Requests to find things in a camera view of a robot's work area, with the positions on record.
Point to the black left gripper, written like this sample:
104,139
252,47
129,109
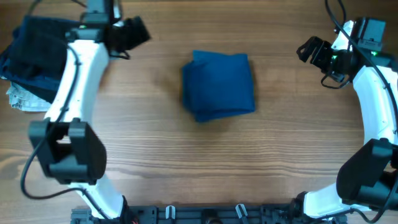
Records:
134,32

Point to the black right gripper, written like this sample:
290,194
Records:
322,47

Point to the blue polo shirt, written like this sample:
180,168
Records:
216,85

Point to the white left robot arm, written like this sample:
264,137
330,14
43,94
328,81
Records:
67,148

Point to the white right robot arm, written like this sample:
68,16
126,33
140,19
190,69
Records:
368,180

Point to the black folded garment on top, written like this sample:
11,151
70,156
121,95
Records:
40,48

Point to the blue folded denim garment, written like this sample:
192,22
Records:
43,87

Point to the light washed denim garment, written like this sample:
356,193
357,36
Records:
22,99

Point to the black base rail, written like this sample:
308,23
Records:
264,214

